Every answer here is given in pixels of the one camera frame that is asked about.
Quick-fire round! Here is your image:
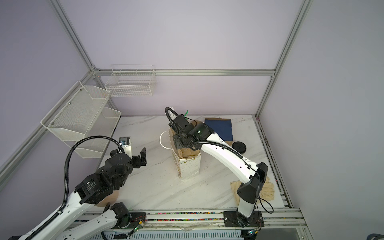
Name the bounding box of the brown pulp cup carrier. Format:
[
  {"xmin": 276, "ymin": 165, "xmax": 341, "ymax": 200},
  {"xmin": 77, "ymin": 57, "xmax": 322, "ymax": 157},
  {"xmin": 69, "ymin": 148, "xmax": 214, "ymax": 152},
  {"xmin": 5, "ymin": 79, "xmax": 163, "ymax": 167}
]
[{"xmin": 177, "ymin": 148, "xmax": 201, "ymax": 160}]

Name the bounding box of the cartoon animal paper gift bag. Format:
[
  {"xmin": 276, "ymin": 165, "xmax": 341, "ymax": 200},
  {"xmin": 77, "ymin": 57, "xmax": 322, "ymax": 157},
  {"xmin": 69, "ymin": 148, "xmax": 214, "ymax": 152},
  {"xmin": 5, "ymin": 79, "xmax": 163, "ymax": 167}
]
[{"xmin": 159, "ymin": 128, "xmax": 201, "ymax": 181}]

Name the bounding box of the black plastic cup lid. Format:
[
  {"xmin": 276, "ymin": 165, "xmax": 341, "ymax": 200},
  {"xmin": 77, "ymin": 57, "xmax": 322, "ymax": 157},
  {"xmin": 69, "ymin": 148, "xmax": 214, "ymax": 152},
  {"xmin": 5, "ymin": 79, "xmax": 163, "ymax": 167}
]
[{"xmin": 231, "ymin": 140, "xmax": 247, "ymax": 154}]

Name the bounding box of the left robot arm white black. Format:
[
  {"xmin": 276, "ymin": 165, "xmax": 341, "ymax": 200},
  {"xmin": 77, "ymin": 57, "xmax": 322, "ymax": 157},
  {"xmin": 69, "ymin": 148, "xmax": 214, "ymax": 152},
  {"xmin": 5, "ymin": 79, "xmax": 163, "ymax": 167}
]
[{"xmin": 11, "ymin": 148, "xmax": 147, "ymax": 240}]

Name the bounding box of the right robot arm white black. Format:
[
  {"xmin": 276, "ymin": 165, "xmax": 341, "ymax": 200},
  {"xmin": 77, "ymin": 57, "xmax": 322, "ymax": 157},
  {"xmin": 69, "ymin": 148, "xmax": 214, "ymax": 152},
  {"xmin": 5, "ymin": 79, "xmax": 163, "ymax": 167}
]
[{"xmin": 166, "ymin": 107, "xmax": 268, "ymax": 227}]

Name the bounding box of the cardboard box of blue napkins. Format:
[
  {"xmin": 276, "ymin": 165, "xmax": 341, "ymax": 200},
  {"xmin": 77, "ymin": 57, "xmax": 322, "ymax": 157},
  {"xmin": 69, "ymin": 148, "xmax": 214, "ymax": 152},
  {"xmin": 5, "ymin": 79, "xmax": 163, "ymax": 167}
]
[{"xmin": 204, "ymin": 118, "xmax": 233, "ymax": 146}]

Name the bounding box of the white mesh two-tier shelf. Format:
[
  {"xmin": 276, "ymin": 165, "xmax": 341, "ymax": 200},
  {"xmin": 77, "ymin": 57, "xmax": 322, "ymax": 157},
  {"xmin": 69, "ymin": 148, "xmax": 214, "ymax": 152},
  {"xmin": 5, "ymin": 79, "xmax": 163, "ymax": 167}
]
[{"xmin": 41, "ymin": 82, "xmax": 121, "ymax": 148}]

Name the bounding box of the beige cloth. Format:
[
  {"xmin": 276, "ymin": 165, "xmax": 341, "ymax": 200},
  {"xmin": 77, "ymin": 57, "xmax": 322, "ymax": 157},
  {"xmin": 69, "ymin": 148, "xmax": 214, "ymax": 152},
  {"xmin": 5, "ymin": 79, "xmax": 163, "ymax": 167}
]
[{"xmin": 230, "ymin": 177, "xmax": 275, "ymax": 206}]

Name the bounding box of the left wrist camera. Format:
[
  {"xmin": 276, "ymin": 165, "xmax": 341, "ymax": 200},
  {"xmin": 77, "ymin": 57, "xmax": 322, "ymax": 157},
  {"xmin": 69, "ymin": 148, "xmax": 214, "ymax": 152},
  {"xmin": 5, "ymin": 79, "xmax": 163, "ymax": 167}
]
[{"xmin": 119, "ymin": 137, "xmax": 133, "ymax": 158}]

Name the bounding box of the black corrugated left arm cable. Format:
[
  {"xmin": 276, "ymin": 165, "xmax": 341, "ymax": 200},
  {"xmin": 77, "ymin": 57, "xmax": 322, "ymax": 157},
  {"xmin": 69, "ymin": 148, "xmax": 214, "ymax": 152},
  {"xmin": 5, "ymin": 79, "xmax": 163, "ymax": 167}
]
[{"xmin": 58, "ymin": 135, "xmax": 121, "ymax": 212}]

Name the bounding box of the white wire basket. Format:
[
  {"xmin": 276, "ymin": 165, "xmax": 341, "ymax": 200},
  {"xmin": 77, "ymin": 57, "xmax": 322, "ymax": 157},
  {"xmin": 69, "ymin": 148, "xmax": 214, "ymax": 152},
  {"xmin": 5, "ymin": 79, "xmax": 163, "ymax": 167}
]
[{"xmin": 105, "ymin": 65, "xmax": 157, "ymax": 97}]

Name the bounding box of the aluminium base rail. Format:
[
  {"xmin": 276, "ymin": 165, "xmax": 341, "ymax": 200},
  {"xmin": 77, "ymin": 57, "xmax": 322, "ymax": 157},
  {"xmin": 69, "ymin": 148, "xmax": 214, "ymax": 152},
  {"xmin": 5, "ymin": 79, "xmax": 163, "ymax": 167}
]
[{"xmin": 90, "ymin": 208, "xmax": 313, "ymax": 240}]

